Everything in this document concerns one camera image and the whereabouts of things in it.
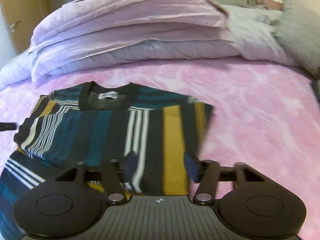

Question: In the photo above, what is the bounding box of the folded lilac quilt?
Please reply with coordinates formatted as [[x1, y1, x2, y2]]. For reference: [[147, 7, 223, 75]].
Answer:
[[29, 0, 233, 83]]

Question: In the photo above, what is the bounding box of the silver door handle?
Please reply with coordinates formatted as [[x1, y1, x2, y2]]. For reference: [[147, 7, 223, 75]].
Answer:
[[8, 21, 20, 33]]

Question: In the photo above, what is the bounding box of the pink rose bedspread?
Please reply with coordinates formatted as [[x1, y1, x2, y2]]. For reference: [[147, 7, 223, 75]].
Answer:
[[1, 57, 319, 239]]

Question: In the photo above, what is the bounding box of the brown wooden door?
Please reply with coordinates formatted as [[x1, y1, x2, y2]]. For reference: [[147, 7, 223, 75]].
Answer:
[[1, 0, 50, 53]]

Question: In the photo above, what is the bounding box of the striped teal knit sweater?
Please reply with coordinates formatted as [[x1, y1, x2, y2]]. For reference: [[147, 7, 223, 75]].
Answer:
[[1, 82, 214, 239]]

